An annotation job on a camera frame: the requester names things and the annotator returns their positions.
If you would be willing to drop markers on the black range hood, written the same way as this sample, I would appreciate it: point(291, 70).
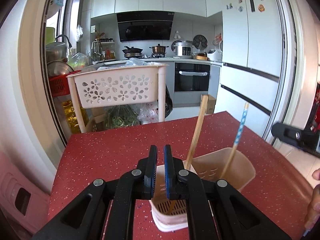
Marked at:
point(145, 25)

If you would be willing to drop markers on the white double-door refrigerator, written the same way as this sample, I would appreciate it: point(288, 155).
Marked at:
point(252, 58)

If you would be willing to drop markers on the blue patterned chopstick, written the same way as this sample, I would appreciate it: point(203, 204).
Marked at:
point(236, 141)

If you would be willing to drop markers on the black built-in oven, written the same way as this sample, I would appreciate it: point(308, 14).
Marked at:
point(190, 77)

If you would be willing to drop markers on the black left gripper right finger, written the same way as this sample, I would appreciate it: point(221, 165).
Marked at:
point(215, 210)

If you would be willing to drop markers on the red plastic basket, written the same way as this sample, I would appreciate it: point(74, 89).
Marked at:
point(59, 84)

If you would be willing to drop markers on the cardboard box on floor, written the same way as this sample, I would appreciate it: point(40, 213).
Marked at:
point(210, 105)

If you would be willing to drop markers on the pink flower-cutout storage cart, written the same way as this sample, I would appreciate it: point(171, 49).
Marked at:
point(116, 86)

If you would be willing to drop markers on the plain wooden chopstick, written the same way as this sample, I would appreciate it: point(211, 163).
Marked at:
point(197, 132)

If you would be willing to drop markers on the pink plastic stool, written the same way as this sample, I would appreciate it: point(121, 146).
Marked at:
point(21, 199)

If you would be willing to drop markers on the person's right hand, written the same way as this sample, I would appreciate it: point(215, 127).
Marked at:
point(313, 210)

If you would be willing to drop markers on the silver electric pressure cooker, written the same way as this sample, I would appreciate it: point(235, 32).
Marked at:
point(182, 49)

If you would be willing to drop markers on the black wok on stove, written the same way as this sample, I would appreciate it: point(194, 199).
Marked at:
point(130, 52)

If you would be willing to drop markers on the brass pot with lid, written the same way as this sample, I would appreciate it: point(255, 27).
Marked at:
point(158, 49)

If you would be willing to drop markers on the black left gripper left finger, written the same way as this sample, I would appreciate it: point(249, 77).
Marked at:
point(105, 209)

